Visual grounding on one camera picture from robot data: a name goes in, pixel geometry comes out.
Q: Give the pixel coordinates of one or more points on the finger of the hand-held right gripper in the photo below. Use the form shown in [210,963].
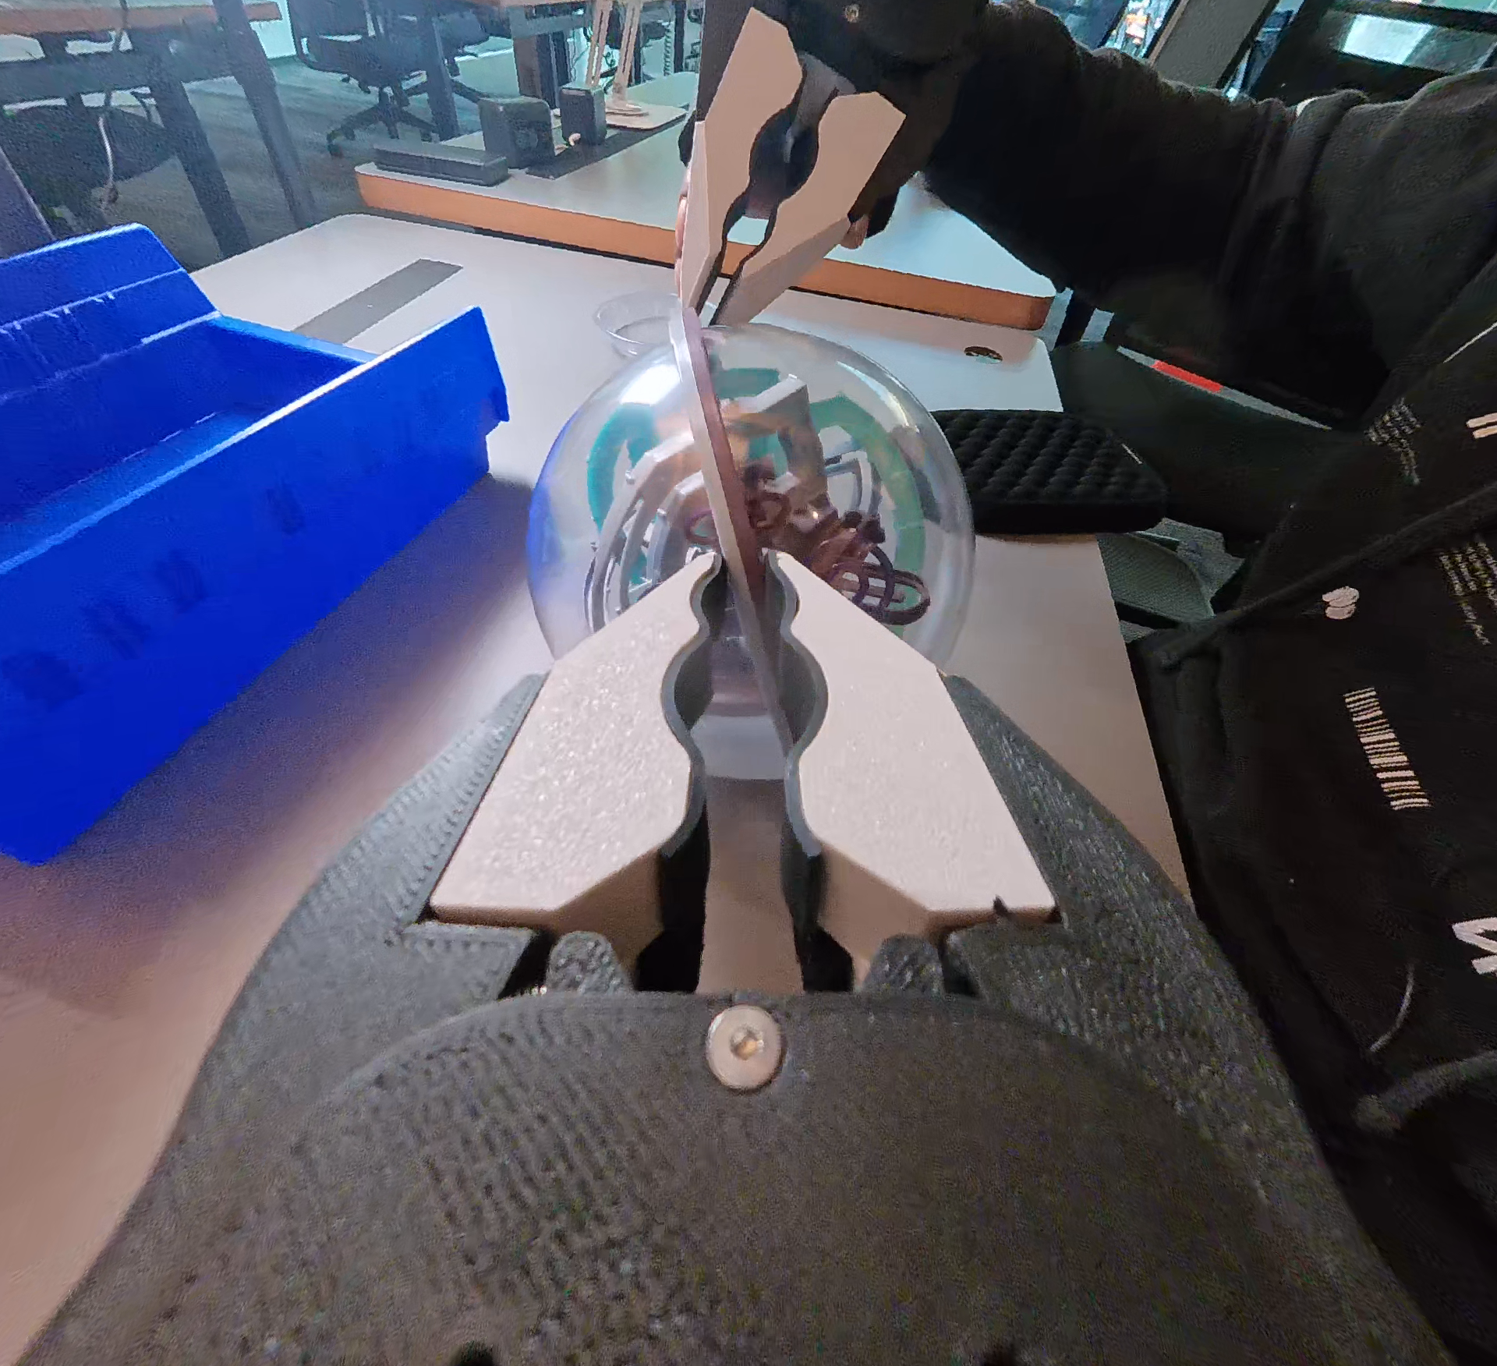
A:
[736,103]
[848,150]

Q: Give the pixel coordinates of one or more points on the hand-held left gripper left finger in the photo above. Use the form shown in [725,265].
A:
[573,806]

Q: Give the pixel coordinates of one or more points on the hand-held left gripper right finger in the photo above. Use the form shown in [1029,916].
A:
[912,806]

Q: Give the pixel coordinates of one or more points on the clear plastic maze ball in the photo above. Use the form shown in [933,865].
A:
[901,455]

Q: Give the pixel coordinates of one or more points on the person's right hand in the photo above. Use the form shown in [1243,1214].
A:
[857,232]

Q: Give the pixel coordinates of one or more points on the orange-edged grey desk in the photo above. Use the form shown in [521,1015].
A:
[655,208]

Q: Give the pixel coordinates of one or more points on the small black speaker box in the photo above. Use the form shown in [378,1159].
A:
[582,115]

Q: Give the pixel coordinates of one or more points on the black desk mat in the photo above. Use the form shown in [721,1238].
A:
[562,163]

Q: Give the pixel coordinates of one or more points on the black power station box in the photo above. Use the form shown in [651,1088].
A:
[515,133]

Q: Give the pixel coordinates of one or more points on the long black bar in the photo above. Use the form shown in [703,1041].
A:
[439,166]

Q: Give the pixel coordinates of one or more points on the black screen on stand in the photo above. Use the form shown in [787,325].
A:
[1229,16]

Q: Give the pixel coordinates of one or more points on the black perforated chair armrest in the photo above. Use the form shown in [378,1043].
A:
[1052,472]

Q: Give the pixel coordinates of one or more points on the black rolling office chair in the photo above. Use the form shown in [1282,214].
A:
[351,21]

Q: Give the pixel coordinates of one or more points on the blue plastic bin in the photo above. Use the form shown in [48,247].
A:
[93,279]
[175,664]

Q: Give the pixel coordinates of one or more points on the person's black printed hoodie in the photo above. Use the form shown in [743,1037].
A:
[1345,688]

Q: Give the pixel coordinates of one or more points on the black mesh office chair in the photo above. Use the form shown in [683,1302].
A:
[1345,45]

